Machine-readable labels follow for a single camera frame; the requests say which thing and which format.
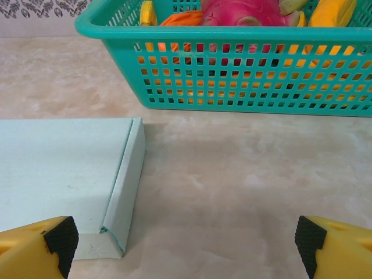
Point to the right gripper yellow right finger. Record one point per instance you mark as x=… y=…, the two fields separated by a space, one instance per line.
x=346 y=255

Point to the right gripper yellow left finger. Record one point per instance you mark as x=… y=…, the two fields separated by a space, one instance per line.
x=26 y=255

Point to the light blue paper box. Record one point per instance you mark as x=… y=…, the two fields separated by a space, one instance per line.
x=58 y=174

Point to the yellow toy banana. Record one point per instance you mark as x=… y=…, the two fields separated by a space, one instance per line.
x=331 y=13

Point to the teal plastic basket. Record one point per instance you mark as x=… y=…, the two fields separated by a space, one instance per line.
x=232 y=33

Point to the pink toy dragon fruit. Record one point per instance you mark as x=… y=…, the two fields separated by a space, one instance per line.
x=238 y=11

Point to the yellow toy fruit slice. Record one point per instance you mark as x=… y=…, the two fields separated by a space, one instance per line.
x=148 y=13

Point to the orange toy fruit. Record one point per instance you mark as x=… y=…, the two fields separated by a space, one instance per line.
x=183 y=19

